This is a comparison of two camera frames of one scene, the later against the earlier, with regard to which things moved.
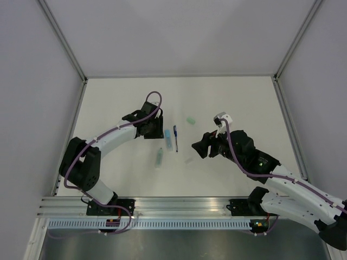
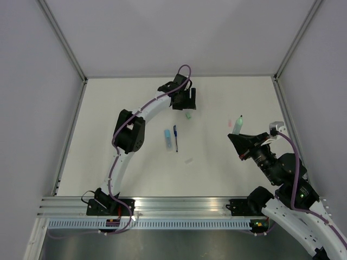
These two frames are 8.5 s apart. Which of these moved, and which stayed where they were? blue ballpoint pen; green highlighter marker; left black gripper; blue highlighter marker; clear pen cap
Moved: green highlighter marker; left black gripper
Stayed: blue highlighter marker; blue ballpoint pen; clear pen cap
